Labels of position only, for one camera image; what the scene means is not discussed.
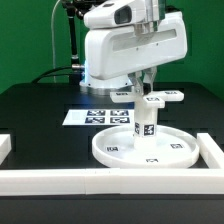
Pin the white round table top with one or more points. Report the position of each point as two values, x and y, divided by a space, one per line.
117 147

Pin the white cross-shaped table base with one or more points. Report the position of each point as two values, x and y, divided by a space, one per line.
155 99

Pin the white marker sheet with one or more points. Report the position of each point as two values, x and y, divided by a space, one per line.
92 117

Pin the white left fence block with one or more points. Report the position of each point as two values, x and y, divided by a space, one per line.
5 146

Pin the white fence block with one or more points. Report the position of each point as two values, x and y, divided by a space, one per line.
5 146
210 151

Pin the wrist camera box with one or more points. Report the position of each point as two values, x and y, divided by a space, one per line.
115 13

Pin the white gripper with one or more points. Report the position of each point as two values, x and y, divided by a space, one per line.
111 53

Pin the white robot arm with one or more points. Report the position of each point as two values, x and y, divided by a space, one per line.
155 13

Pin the white right fence block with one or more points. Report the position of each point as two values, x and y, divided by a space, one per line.
210 151

